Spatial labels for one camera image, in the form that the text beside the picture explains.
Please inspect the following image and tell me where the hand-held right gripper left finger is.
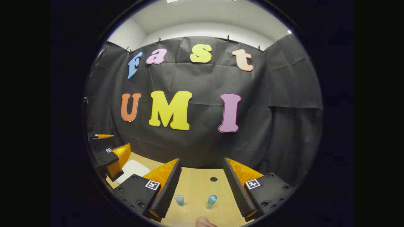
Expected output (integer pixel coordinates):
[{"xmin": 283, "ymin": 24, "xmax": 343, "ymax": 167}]
[{"xmin": 113, "ymin": 158, "xmax": 182, "ymax": 223}]

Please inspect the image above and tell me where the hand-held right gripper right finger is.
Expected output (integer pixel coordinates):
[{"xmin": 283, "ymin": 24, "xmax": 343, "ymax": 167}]
[{"xmin": 223, "ymin": 157, "xmax": 296, "ymax": 222}]

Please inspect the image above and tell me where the white suitcase with grey lining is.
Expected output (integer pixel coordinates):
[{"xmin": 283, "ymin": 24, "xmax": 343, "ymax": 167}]
[{"xmin": 115, "ymin": 160, "xmax": 151, "ymax": 186}]

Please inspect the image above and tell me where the black backdrop cloth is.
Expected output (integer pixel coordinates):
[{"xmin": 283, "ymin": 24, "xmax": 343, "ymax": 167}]
[{"xmin": 85, "ymin": 33, "xmax": 323, "ymax": 186}]

